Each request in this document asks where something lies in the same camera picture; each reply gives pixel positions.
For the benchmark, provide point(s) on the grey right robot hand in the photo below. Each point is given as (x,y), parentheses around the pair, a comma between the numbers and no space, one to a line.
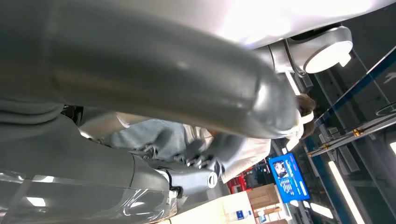
(148,77)

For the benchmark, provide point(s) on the person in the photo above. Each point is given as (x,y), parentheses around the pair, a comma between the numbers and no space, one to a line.
(253,151)

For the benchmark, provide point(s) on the red rack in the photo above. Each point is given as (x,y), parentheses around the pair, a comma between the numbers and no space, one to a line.
(236,185)

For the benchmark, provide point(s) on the ceiling light strip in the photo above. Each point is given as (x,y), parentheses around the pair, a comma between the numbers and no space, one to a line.
(292,83)
(343,188)
(321,211)

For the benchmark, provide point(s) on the cream counter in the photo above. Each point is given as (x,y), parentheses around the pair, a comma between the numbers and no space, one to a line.
(210,213)

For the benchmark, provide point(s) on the brown cardboard box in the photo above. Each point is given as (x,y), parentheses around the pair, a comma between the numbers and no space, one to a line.
(263,196)

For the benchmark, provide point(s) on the silver robot body shell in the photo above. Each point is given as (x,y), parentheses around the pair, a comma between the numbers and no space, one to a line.
(309,18)

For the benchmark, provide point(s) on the blue display screen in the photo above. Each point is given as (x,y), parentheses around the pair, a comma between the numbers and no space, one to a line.
(287,177)

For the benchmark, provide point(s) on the metal ceiling rail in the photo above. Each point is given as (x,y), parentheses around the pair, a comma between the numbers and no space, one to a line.
(355,133)

